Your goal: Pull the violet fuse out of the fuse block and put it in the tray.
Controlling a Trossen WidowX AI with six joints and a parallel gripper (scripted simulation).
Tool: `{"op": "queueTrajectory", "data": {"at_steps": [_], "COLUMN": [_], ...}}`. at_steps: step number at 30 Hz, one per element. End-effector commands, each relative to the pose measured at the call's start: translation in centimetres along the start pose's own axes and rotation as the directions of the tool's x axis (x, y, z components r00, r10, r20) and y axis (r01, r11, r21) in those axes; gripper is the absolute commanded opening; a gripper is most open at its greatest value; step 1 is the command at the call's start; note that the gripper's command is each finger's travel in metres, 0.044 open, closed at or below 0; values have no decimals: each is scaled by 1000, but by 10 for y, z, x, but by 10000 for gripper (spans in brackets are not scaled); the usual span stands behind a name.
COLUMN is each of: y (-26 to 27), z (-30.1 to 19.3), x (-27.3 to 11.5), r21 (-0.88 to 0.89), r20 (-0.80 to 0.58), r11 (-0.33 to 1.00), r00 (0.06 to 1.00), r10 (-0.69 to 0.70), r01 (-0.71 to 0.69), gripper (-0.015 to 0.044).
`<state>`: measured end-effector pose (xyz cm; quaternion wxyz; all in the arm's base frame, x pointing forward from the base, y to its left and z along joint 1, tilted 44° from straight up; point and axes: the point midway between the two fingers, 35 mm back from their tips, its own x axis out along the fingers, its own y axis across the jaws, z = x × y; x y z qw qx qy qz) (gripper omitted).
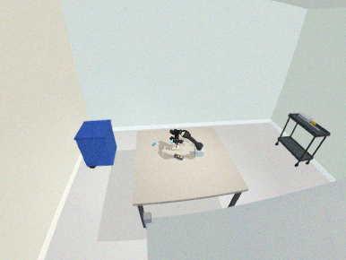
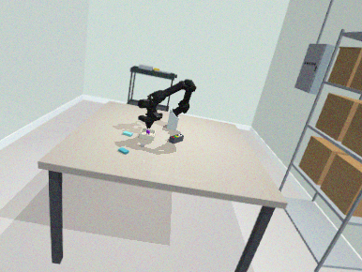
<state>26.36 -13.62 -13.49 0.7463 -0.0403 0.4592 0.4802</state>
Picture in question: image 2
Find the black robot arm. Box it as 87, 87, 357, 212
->
138, 79, 196, 121

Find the cream square tray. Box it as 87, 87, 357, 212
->
139, 128, 156, 141

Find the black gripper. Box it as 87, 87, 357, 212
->
138, 108, 157, 128

